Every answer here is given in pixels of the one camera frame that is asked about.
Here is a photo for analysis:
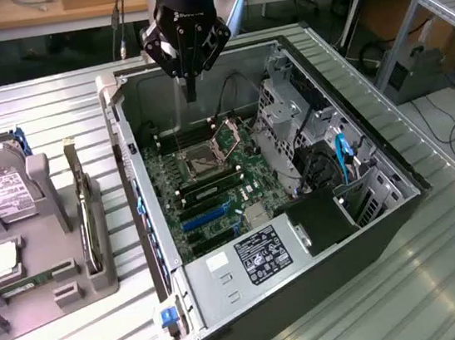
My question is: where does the green graphics card with bracket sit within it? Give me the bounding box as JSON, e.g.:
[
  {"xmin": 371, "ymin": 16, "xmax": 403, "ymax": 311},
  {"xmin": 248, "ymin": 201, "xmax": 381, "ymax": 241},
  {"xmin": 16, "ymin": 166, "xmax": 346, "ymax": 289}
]
[{"xmin": 60, "ymin": 133, "xmax": 106, "ymax": 278}]

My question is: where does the silver perforated disk bay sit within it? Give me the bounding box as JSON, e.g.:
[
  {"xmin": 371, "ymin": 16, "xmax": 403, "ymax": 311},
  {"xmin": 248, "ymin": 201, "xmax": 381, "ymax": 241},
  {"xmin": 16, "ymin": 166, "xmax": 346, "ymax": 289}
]
[{"xmin": 245, "ymin": 51, "xmax": 337, "ymax": 175}]

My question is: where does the black RAM slot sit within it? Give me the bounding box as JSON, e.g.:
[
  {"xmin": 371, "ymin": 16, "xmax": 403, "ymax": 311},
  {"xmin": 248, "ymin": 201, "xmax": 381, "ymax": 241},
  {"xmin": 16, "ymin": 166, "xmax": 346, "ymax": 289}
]
[
  {"xmin": 156, "ymin": 122, "xmax": 214, "ymax": 147},
  {"xmin": 157, "ymin": 126, "xmax": 214, "ymax": 151},
  {"xmin": 173, "ymin": 165, "xmax": 242, "ymax": 198},
  {"xmin": 160, "ymin": 130, "xmax": 215, "ymax": 155}
]

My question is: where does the metal socket cover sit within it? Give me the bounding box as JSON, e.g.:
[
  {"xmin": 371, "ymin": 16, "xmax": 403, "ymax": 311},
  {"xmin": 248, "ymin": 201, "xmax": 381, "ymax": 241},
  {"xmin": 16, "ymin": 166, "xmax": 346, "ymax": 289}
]
[{"xmin": 206, "ymin": 116, "xmax": 247, "ymax": 160}]

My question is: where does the thin metal locking lever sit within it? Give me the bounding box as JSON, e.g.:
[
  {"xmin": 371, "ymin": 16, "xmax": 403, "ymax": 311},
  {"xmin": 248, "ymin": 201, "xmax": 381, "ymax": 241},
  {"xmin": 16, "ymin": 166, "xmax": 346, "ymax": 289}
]
[{"xmin": 169, "ymin": 116, "xmax": 188, "ymax": 164}]

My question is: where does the green motherboard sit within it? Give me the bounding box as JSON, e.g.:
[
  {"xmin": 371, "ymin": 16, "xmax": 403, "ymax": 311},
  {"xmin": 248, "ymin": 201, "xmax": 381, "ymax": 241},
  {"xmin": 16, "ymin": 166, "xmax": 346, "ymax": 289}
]
[{"xmin": 137, "ymin": 107, "xmax": 302, "ymax": 269}]

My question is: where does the installed black RAM stick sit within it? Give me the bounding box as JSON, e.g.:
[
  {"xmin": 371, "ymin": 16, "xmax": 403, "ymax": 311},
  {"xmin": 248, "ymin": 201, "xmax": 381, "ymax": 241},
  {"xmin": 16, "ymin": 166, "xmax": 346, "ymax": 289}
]
[{"xmin": 178, "ymin": 170, "xmax": 245, "ymax": 209}]

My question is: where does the black expansion slot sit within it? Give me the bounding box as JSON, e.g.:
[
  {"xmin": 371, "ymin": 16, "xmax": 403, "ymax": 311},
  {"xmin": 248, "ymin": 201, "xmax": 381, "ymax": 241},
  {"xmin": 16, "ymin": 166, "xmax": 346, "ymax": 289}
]
[
  {"xmin": 185, "ymin": 224, "xmax": 239, "ymax": 248},
  {"xmin": 189, "ymin": 234, "xmax": 240, "ymax": 259},
  {"xmin": 176, "ymin": 196, "xmax": 235, "ymax": 224}
]

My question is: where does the silver chipset heatsink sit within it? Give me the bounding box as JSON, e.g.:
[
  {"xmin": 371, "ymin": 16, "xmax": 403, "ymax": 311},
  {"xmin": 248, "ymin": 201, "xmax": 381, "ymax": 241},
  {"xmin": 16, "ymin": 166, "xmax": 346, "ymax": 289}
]
[{"xmin": 243, "ymin": 202, "xmax": 271, "ymax": 225}]

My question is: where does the blue expansion slot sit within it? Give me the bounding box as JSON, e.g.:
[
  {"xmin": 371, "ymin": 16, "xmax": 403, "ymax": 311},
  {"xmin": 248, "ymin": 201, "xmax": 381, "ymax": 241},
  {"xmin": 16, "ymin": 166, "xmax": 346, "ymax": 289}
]
[{"xmin": 180, "ymin": 204, "xmax": 236, "ymax": 234}]

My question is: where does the grey metal box unit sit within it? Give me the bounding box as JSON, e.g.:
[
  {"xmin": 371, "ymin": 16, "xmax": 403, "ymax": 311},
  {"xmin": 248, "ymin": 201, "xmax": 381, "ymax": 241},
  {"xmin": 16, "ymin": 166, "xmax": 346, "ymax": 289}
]
[{"xmin": 382, "ymin": 40, "xmax": 452, "ymax": 106}]

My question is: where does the silver hard disk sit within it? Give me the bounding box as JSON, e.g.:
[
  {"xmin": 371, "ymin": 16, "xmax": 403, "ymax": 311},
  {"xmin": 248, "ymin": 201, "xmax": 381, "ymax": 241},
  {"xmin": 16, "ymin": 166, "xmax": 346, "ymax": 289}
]
[{"xmin": 0, "ymin": 131, "xmax": 46, "ymax": 226}]

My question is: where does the silver slanted disk bay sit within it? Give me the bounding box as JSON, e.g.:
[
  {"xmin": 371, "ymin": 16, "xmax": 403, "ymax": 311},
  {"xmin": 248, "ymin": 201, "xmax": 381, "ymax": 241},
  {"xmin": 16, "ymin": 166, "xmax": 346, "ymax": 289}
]
[{"xmin": 326, "ymin": 155, "xmax": 426, "ymax": 233}]

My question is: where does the grey plastic parts rack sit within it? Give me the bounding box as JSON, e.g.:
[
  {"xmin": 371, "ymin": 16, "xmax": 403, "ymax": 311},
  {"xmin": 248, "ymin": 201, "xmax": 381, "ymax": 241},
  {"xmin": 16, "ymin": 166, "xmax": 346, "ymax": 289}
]
[{"xmin": 0, "ymin": 144, "xmax": 127, "ymax": 340}]

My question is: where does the silver power supply unit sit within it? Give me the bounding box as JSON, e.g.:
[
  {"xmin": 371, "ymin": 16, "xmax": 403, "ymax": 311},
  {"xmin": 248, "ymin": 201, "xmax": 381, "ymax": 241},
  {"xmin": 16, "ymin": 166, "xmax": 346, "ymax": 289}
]
[{"xmin": 176, "ymin": 207, "xmax": 330, "ymax": 336}]

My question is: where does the silver CPU chip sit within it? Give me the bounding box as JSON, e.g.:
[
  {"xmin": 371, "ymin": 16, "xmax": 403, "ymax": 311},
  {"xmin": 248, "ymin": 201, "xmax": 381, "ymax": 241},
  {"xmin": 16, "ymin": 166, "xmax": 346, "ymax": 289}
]
[{"xmin": 0, "ymin": 241, "xmax": 22, "ymax": 278}]

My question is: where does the green loose RAM stick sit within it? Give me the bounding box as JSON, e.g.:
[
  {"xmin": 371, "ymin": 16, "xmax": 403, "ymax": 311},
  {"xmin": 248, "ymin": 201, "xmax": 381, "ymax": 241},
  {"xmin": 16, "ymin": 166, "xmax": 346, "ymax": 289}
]
[{"xmin": 0, "ymin": 270, "xmax": 56, "ymax": 302}]

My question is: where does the blue case latch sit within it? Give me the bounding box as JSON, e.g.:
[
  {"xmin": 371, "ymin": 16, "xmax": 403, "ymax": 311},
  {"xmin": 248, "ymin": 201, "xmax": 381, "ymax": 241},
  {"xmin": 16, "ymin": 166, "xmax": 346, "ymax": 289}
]
[{"xmin": 158, "ymin": 306, "xmax": 180, "ymax": 329}]

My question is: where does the open black PC case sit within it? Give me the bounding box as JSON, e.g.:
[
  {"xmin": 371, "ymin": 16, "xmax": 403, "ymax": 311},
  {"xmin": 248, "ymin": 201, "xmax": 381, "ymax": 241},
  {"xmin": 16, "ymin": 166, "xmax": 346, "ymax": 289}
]
[{"xmin": 90, "ymin": 7, "xmax": 452, "ymax": 340}]

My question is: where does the dangling cable with silver plug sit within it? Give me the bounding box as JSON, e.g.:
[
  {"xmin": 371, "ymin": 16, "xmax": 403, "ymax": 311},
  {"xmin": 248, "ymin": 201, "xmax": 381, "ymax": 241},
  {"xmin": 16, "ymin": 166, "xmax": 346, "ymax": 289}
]
[{"xmin": 106, "ymin": 0, "xmax": 134, "ymax": 62}]

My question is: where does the dark looped wire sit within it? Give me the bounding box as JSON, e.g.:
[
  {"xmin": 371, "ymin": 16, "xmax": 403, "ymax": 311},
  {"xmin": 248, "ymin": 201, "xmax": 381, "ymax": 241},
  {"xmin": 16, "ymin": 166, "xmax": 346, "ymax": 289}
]
[{"xmin": 214, "ymin": 69, "xmax": 265, "ymax": 122}]

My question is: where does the grey cable on desk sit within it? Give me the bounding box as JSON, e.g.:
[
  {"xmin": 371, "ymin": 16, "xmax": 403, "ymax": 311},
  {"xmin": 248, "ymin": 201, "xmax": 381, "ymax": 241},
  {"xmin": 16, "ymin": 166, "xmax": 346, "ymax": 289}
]
[{"xmin": 10, "ymin": 0, "xmax": 61, "ymax": 17}]

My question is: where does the coiled black cable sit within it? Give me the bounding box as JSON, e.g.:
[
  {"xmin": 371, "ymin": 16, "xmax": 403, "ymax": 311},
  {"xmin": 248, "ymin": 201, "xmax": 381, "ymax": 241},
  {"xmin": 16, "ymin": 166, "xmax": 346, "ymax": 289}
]
[{"xmin": 356, "ymin": 37, "xmax": 388, "ymax": 78}]

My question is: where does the blue disk bracket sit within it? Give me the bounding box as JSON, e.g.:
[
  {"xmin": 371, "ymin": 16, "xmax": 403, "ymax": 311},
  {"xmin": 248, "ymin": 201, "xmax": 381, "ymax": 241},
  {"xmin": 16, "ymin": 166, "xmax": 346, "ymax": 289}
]
[{"xmin": 11, "ymin": 124, "xmax": 34, "ymax": 159}]

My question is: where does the black wire bundle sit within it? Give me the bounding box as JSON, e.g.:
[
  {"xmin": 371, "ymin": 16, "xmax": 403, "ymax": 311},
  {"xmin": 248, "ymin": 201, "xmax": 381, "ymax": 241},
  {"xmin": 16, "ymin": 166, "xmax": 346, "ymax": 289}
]
[{"xmin": 289, "ymin": 140, "xmax": 343, "ymax": 200}]

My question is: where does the blue flat wire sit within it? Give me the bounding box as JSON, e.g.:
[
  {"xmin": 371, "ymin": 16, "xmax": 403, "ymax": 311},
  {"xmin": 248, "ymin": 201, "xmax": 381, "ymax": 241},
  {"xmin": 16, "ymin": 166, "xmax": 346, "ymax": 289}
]
[{"xmin": 333, "ymin": 131, "xmax": 359, "ymax": 188}]

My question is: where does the short black wire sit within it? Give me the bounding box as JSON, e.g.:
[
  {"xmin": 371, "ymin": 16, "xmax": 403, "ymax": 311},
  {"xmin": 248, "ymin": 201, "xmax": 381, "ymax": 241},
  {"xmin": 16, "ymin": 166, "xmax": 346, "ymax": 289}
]
[{"xmin": 349, "ymin": 132, "xmax": 379, "ymax": 168}]

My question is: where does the aluminium profile frame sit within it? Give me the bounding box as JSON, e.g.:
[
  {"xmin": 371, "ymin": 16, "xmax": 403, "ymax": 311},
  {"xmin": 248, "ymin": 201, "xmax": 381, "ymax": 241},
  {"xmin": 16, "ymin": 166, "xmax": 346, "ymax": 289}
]
[{"xmin": 363, "ymin": 0, "xmax": 455, "ymax": 109}]

